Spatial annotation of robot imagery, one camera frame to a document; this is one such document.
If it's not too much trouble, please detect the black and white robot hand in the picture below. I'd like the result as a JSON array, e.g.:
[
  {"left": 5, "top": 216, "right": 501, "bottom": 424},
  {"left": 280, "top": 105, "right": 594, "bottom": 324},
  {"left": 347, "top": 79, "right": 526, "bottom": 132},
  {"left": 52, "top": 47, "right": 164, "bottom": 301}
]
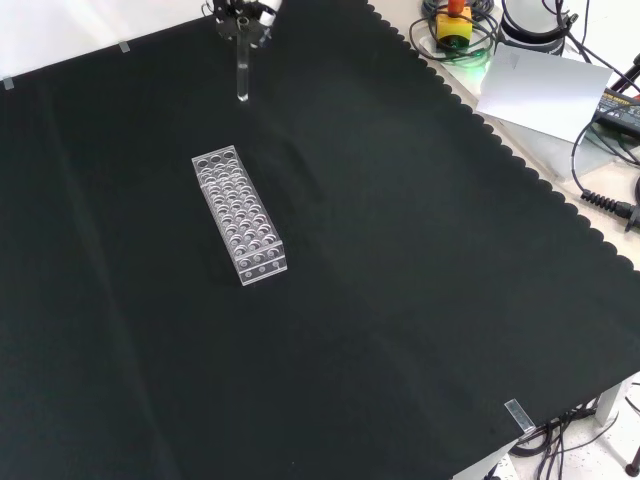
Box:
[{"left": 201, "top": 0, "right": 284, "bottom": 50}]

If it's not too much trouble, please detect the clear glass test tube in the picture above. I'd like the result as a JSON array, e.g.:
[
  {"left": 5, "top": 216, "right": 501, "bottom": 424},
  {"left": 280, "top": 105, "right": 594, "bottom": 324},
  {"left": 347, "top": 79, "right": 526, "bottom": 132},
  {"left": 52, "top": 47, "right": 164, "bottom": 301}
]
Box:
[{"left": 234, "top": 16, "right": 252, "bottom": 103}]

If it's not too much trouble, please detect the clear plastic test tube rack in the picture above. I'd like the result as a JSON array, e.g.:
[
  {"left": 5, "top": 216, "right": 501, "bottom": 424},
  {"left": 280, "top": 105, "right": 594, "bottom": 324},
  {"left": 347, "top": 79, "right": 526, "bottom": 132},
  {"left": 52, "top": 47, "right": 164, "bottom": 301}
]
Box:
[{"left": 191, "top": 145, "right": 290, "bottom": 287}]

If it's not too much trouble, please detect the yellow stop button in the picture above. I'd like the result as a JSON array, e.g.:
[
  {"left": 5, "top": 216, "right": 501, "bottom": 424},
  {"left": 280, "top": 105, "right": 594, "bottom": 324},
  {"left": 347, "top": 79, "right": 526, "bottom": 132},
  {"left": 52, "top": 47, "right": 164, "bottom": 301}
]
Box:
[{"left": 435, "top": 0, "right": 474, "bottom": 49}]

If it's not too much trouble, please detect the black and red tripod leg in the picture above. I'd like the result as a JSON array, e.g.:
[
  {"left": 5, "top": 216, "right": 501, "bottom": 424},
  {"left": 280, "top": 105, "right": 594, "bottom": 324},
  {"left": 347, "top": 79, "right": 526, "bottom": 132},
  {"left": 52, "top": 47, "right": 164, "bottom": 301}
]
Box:
[{"left": 610, "top": 52, "right": 640, "bottom": 96}]

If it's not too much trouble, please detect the black ribbed cable connector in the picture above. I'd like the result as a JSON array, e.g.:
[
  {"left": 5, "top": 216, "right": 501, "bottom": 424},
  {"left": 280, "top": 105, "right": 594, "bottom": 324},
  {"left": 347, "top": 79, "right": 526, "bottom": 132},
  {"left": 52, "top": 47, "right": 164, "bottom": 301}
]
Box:
[{"left": 579, "top": 189, "right": 640, "bottom": 227}]

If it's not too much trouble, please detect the black bench cloth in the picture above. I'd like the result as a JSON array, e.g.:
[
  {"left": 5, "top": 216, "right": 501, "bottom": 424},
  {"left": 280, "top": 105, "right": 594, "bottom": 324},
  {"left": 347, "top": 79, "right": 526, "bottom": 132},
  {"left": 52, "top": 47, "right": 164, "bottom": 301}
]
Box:
[{"left": 0, "top": 0, "right": 640, "bottom": 480}]

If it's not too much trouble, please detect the grey table leg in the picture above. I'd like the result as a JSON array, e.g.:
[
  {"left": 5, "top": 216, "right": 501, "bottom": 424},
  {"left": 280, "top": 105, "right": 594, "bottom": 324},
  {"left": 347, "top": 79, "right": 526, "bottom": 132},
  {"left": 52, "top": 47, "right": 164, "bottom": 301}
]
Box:
[{"left": 593, "top": 375, "right": 627, "bottom": 427}]

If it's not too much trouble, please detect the pale board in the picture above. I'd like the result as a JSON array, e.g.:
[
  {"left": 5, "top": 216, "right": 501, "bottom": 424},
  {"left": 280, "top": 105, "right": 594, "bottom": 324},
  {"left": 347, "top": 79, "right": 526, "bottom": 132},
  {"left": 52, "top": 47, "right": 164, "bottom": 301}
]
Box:
[{"left": 474, "top": 41, "right": 615, "bottom": 147}]

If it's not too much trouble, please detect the black cable bundle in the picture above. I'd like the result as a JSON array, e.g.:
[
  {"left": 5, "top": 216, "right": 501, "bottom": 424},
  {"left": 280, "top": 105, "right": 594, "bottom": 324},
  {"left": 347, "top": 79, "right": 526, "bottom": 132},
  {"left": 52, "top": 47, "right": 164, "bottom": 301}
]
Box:
[{"left": 507, "top": 399, "right": 640, "bottom": 480}]

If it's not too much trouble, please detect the black power adapter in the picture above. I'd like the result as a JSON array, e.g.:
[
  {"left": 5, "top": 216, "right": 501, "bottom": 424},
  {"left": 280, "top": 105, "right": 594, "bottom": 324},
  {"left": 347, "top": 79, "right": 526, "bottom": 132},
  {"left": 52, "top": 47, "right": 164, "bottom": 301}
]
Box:
[{"left": 592, "top": 86, "right": 640, "bottom": 142}]

